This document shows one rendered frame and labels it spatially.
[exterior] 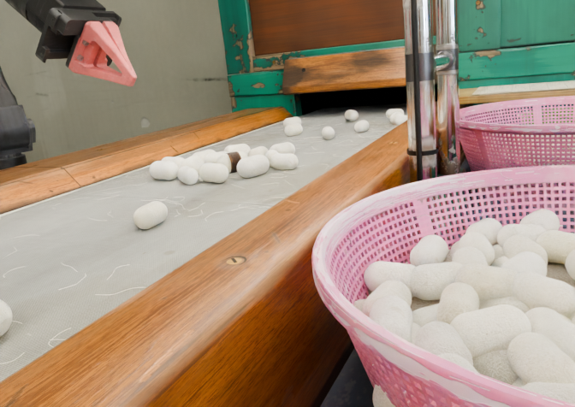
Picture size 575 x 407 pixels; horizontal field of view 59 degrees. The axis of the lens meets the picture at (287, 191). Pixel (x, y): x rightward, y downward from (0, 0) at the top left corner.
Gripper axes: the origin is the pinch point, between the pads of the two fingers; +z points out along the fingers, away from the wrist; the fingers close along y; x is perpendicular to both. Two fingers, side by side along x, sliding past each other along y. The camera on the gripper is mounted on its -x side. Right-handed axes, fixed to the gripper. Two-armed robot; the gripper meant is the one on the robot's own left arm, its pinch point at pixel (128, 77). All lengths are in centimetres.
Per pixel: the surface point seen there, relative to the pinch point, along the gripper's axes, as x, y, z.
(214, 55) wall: 42, 128, -58
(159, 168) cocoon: 3.3, -4.8, 11.4
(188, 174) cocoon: 0.2, -6.5, 15.6
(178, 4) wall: 35, 127, -81
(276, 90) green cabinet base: 8, 50, -1
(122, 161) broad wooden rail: 9.9, 0.0, 4.0
